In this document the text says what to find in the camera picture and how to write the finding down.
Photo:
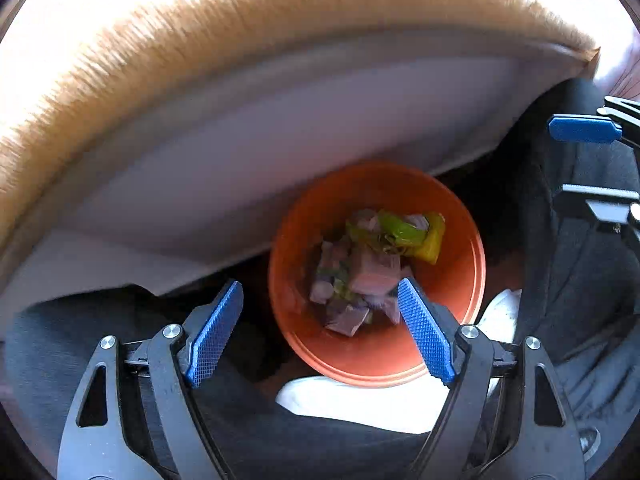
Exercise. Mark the person's trouser leg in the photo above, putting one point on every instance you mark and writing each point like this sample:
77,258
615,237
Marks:
565,270
45,330

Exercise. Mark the white bed sheet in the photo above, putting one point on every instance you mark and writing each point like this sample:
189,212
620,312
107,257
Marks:
250,135

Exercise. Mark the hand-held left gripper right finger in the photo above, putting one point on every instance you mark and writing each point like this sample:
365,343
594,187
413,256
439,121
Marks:
425,330

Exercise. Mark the white shoe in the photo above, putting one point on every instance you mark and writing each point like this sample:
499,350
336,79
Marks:
360,405
502,310

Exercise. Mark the white sheer curtain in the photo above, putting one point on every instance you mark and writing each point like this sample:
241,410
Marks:
620,55

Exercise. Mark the floral plush blanket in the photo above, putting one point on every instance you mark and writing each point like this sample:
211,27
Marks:
250,20

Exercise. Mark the person's left trouser leg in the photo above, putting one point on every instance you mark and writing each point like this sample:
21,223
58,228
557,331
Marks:
45,330

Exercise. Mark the person's right trouser leg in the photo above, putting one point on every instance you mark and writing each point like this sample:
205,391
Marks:
565,270

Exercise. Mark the green and pink plastic bag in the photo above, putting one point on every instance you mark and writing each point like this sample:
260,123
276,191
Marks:
345,317

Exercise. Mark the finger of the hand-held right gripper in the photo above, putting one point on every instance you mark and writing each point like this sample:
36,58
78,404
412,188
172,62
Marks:
605,205
582,129

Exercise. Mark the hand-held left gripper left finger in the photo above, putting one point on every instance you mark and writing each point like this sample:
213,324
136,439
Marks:
215,335

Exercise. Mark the orange bin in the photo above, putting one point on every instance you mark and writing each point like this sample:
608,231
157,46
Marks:
300,240

